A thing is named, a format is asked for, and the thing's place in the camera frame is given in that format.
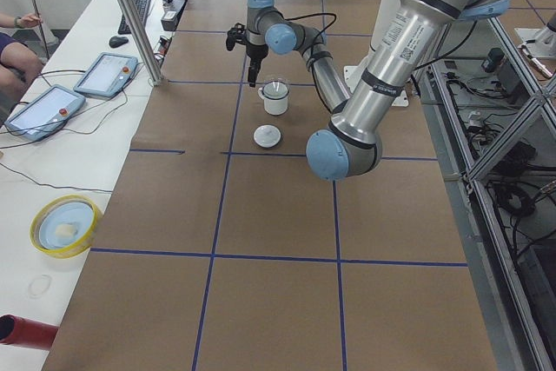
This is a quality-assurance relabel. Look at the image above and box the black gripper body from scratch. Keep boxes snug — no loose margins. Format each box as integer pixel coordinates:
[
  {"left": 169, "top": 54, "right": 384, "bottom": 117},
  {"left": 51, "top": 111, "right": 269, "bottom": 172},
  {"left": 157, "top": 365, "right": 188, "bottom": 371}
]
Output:
[{"left": 247, "top": 43, "right": 268, "bottom": 68}]

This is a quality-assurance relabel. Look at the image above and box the yellow rimmed bowl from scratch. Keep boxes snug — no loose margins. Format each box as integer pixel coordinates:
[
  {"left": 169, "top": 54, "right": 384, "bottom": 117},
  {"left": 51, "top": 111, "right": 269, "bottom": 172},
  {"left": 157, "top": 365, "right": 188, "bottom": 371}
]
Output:
[{"left": 30, "top": 195, "right": 103, "bottom": 259}]

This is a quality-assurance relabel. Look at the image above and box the teach pendant tablet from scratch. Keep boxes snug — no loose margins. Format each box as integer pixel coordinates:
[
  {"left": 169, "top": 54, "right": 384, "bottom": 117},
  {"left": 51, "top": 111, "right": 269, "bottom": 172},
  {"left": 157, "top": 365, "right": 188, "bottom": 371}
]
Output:
[
  {"left": 73, "top": 52, "right": 138, "bottom": 98},
  {"left": 4, "top": 84, "right": 85, "bottom": 141}
]

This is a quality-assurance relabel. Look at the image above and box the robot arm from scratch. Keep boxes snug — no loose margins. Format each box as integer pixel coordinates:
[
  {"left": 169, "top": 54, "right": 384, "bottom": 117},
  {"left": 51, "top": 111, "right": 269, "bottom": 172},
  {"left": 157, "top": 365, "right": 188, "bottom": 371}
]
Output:
[{"left": 240, "top": 0, "right": 510, "bottom": 181}]

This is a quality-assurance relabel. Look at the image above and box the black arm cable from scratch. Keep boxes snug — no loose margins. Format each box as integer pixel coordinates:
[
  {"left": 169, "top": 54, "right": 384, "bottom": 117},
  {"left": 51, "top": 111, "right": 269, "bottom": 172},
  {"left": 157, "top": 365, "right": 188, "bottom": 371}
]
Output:
[{"left": 284, "top": 12, "right": 348, "bottom": 111}]

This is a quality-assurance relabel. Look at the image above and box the near teach pendant tablet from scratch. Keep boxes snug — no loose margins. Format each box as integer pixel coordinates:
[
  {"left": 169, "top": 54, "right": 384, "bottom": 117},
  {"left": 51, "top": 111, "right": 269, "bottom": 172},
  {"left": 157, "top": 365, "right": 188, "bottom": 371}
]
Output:
[{"left": 4, "top": 84, "right": 85, "bottom": 141}]

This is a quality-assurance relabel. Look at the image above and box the aluminium frame post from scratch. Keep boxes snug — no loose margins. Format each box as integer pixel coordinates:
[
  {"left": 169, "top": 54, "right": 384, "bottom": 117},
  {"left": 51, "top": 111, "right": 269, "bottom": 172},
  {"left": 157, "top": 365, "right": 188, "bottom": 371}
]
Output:
[{"left": 117, "top": 0, "right": 163, "bottom": 86}]

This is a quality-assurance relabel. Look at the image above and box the black keyboard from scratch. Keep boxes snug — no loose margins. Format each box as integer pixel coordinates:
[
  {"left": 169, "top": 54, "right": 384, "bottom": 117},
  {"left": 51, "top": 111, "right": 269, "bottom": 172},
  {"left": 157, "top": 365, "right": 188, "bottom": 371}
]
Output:
[{"left": 117, "top": 0, "right": 154, "bottom": 36}]

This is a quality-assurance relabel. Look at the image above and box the far teach pendant tablet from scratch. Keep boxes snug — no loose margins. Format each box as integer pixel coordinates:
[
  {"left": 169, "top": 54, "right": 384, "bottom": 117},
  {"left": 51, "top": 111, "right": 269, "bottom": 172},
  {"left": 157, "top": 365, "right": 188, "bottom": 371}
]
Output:
[{"left": 73, "top": 52, "right": 138, "bottom": 98}]

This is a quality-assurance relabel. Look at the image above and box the white enamel mug blue rim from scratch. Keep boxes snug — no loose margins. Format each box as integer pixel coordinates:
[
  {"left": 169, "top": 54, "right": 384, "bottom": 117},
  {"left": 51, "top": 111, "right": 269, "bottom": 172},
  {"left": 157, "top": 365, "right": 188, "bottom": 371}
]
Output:
[{"left": 258, "top": 77, "right": 290, "bottom": 116}]

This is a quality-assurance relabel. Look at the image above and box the seated person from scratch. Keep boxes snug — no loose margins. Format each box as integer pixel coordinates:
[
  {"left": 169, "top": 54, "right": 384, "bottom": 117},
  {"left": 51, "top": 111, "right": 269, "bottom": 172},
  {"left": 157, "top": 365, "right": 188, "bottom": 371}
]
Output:
[{"left": 1, "top": 13, "right": 43, "bottom": 102}]

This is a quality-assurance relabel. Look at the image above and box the white ceramic lid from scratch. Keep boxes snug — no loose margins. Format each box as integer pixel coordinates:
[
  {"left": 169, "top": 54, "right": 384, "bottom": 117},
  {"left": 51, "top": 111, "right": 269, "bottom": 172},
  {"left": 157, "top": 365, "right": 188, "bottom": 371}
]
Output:
[{"left": 253, "top": 124, "right": 281, "bottom": 149}]

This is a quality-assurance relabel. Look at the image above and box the red cylinder tube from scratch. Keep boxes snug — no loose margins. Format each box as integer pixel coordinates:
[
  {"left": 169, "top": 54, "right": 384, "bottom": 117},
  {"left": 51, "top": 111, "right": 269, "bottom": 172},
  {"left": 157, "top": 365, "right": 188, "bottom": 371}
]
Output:
[{"left": 1, "top": 315, "right": 58, "bottom": 350}]

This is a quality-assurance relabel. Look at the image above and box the black computer mouse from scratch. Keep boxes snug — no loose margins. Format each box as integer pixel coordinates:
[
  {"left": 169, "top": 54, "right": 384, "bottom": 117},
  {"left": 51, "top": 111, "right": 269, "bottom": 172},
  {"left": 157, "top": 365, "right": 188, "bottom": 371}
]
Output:
[{"left": 109, "top": 36, "right": 129, "bottom": 49}]

